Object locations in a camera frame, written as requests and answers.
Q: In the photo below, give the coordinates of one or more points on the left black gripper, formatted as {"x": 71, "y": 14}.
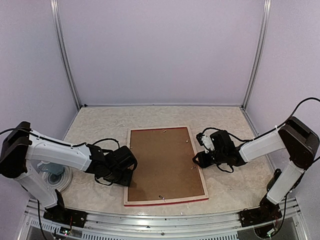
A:
{"x": 126, "y": 180}

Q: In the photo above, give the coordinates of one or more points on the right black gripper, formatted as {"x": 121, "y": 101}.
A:
{"x": 203, "y": 163}

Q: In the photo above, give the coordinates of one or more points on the brown backing board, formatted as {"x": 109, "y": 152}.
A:
{"x": 162, "y": 165}

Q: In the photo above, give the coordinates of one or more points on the wooden red photo frame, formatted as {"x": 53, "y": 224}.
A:
{"x": 205, "y": 190}

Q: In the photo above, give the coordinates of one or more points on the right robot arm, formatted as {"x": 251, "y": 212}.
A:
{"x": 294, "y": 142}

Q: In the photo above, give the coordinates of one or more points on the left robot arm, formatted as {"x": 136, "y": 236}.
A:
{"x": 23, "y": 145}

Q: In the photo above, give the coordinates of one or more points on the white round plate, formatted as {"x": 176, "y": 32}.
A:
{"x": 58, "y": 182}

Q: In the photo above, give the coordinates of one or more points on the light blue cup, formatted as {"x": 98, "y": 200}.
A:
{"x": 52, "y": 168}

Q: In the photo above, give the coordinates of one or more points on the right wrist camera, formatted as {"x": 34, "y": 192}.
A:
{"x": 206, "y": 142}

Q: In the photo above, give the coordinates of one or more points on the aluminium front rail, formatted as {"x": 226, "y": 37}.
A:
{"x": 112, "y": 226}

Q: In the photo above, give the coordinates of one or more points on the right aluminium post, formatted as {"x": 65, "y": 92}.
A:
{"x": 258, "y": 53}

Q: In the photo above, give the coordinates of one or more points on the aluminium post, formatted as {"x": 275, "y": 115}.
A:
{"x": 258, "y": 53}
{"x": 54, "y": 5}

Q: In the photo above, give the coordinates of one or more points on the left aluminium post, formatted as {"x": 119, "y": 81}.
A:
{"x": 54, "y": 5}

